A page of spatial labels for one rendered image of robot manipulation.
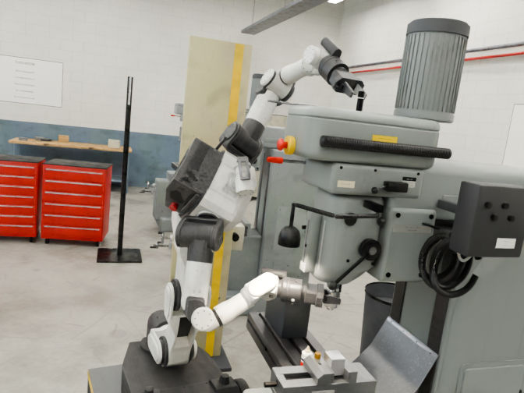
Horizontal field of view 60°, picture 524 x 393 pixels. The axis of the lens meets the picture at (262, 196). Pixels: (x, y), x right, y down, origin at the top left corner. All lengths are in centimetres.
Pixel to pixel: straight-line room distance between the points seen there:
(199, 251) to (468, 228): 85
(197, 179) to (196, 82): 157
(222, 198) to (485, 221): 86
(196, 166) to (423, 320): 102
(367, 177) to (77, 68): 927
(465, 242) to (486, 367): 63
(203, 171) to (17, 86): 901
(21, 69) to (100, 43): 161
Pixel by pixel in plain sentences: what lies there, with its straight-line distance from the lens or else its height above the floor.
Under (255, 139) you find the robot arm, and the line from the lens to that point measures 183.
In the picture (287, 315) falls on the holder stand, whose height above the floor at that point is 103.
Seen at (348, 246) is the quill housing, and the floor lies 146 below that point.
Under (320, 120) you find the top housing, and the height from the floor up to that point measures 185.
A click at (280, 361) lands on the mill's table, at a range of 188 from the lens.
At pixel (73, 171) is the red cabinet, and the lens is 594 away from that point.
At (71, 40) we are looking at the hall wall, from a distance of 1047.
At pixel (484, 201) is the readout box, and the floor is 168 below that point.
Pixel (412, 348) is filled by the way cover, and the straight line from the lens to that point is 191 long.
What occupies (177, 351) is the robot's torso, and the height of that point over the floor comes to 72.
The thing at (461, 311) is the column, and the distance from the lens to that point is 177.
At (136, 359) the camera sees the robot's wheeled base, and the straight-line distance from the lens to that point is 253.
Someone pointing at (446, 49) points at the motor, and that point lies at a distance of 164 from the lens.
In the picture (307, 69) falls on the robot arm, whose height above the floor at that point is 203.
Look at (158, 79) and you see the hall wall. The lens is 1042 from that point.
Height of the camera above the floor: 184
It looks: 10 degrees down
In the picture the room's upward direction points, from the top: 7 degrees clockwise
